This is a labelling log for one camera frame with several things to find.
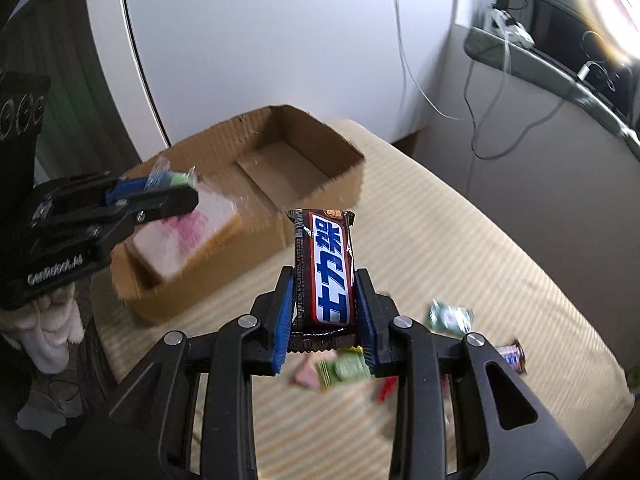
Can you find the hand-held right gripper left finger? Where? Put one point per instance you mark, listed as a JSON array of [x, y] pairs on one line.
[[281, 322]]

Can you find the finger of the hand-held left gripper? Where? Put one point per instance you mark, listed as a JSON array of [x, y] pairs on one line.
[[165, 205], [127, 187]]

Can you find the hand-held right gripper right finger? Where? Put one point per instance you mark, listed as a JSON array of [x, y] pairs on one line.
[[366, 322]]

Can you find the yellow candy packet green figure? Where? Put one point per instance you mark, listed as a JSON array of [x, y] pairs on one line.
[[350, 367]]

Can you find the brown chocolate bar blue print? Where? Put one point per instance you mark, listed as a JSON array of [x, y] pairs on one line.
[[325, 270]]

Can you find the small purple candy bar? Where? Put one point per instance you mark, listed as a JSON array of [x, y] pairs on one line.
[[512, 356]]

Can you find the cardboard box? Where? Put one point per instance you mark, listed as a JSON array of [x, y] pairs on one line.
[[300, 130]]

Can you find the white pink snack packet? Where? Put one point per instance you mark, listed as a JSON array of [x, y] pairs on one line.
[[170, 252]]

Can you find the pink candy packet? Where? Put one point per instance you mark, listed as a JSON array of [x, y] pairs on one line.
[[306, 375]]

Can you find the red candy packet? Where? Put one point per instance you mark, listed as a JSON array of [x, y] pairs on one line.
[[386, 390]]

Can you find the teal candy packet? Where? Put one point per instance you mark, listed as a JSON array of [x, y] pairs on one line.
[[450, 316]]

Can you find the white wardrobe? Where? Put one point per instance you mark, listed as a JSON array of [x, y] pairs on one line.
[[275, 35]]

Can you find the grey window sill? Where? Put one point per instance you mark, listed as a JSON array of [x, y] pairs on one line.
[[550, 67]]

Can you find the white power strip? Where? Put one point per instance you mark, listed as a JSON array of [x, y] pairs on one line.
[[510, 25]]

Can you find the white charger plug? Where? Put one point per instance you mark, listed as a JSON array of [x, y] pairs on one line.
[[589, 72]]

